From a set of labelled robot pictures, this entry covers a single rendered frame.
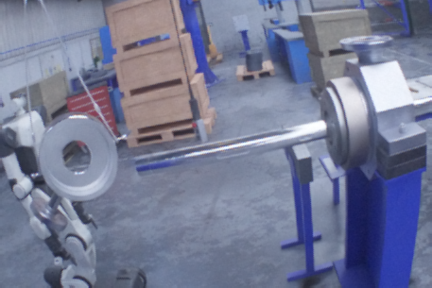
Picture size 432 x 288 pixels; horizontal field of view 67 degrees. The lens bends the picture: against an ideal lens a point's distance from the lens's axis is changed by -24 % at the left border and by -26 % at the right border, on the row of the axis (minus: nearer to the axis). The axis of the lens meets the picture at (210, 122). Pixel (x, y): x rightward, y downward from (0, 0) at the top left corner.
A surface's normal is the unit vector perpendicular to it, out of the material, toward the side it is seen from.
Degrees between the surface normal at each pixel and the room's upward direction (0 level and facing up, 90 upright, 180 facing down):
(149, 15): 90
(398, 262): 90
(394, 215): 90
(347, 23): 90
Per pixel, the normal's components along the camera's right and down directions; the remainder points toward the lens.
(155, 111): -0.10, 0.29
